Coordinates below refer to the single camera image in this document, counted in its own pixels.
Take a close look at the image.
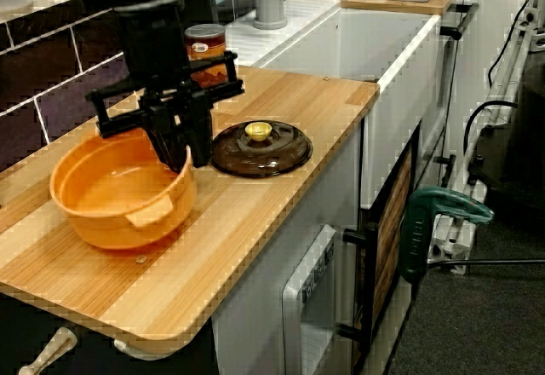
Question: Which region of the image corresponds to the white peg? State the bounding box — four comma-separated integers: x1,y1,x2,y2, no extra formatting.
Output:
17,326,78,375

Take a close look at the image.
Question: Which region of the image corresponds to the thin black cable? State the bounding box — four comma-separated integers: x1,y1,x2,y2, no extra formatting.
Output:
486,0,538,89

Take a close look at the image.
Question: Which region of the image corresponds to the black oven door handle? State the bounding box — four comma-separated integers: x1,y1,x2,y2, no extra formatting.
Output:
439,3,480,40

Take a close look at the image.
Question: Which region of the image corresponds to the wood pattern cabinet door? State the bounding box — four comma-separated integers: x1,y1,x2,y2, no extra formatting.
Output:
369,121,422,333

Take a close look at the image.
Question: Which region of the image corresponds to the orange beans can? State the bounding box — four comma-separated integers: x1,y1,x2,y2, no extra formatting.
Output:
184,23,228,89

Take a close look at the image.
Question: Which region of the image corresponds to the thick black cable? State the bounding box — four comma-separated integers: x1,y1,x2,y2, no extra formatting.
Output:
462,100,519,141

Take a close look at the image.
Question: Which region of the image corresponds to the brown lid with yellow knob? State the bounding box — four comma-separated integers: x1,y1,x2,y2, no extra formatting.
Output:
210,120,315,179

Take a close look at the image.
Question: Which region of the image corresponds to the silver aluminium extrusion frame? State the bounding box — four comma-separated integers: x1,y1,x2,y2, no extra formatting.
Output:
427,3,545,274

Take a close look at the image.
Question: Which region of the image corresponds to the long black door handle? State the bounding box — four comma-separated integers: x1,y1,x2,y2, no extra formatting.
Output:
336,220,380,344

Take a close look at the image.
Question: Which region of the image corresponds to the grey dispenser panel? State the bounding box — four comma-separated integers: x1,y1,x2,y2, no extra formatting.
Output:
280,223,337,375

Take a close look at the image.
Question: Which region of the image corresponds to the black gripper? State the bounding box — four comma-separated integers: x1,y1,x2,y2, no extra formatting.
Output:
86,0,247,175

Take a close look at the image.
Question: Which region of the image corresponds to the orange plastic pot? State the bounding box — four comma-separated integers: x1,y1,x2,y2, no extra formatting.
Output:
49,130,199,251

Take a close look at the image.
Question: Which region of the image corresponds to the green clamp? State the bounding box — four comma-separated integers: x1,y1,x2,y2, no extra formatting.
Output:
399,187,496,285

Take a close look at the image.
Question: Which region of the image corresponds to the short black door handle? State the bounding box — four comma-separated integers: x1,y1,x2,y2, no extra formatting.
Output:
433,153,457,188

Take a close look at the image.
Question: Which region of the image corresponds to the white toy sink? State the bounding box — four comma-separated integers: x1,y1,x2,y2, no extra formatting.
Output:
219,0,443,212

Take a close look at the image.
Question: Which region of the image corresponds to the white toy kitchen cabinet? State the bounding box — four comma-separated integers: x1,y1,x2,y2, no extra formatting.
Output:
211,3,473,375

